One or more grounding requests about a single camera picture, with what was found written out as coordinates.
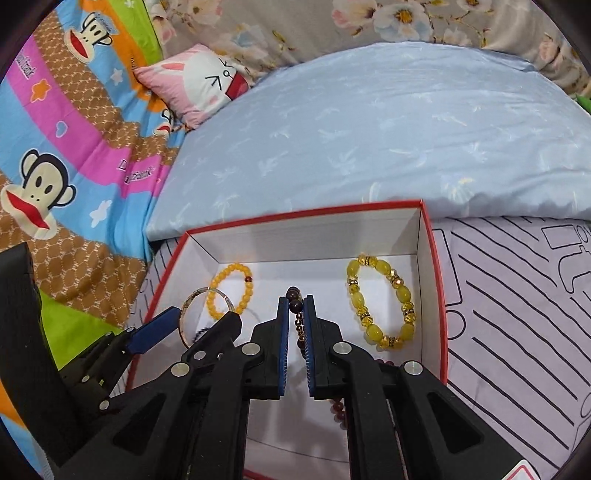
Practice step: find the pink rabbit pillow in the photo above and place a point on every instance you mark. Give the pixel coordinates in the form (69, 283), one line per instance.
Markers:
(198, 83)

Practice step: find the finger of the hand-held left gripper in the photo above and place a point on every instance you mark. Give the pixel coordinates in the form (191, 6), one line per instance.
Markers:
(154, 332)
(221, 332)

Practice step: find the green object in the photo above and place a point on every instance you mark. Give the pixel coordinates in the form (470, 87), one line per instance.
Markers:
(584, 102)

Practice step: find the light blue pillow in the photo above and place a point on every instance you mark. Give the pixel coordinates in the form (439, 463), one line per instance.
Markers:
(369, 138)

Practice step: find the red cardboard box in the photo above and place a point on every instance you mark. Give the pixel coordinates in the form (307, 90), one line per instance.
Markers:
(300, 249)

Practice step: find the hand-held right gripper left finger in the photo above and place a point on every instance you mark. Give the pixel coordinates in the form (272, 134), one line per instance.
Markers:
(282, 350)

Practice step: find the grey floral quilt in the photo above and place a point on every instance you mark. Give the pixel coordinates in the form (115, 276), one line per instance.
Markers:
(300, 27)

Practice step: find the garnet bead strand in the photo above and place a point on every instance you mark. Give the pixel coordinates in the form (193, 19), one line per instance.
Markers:
(336, 407)

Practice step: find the colourful cartoon monkey blanket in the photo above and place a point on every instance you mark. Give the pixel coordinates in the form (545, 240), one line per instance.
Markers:
(92, 138)

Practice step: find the gold bangle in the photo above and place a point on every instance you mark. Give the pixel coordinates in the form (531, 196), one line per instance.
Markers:
(183, 323)

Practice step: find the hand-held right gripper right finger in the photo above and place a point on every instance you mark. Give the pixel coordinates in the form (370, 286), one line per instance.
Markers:
(310, 350)

